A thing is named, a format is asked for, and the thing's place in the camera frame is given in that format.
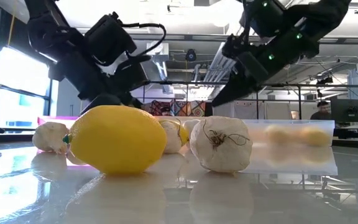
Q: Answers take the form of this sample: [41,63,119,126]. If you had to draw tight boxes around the large yellow lemon green tip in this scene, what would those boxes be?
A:
[62,105,168,175]

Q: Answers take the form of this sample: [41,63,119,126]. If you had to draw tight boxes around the colourful patterned tapestry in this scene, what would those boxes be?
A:
[141,99,207,118]

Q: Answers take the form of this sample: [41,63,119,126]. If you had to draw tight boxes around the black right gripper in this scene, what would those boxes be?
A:
[211,34,319,108]

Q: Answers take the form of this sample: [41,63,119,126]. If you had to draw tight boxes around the pink plastic basket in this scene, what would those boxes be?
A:
[37,116,81,153]

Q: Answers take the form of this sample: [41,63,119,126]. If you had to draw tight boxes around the white table mat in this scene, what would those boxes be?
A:
[0,141,358,224]

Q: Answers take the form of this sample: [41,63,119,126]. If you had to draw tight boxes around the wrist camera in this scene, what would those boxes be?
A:
[84,11,139,67]
[240,0,287,39]

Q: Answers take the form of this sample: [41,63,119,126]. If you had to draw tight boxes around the clear plastic basket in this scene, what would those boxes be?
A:
[242,119,336,147]

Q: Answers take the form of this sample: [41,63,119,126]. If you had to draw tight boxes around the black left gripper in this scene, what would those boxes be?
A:
[48,55,150,113]

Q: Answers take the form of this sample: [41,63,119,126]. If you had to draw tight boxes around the black metal rack frame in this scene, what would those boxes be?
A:
[141,80,358,121]

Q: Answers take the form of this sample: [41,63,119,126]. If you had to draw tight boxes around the black left camera cable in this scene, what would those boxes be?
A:
[119,22,167,59]

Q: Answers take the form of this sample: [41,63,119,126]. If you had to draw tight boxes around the small orange-yellow lemon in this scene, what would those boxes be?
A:
[265,124,291,146]

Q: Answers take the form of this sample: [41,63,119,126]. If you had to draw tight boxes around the white ceiling unit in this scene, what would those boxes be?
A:
[146,42,170,62]

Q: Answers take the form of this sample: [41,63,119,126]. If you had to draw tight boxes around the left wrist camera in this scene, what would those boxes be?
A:
[84,11,139,67]

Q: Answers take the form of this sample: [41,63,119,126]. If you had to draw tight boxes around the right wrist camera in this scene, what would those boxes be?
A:
[240,0,287,39]

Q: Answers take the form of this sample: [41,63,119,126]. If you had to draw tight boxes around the black monitor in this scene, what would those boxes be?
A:
[330,98,358,123]

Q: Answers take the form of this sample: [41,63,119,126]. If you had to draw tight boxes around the black ceiling camera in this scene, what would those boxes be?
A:
[185,49,198,62]

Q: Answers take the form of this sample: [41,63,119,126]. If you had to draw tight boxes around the white garlic bulb brown roots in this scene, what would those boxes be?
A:
[190,116,254,174]

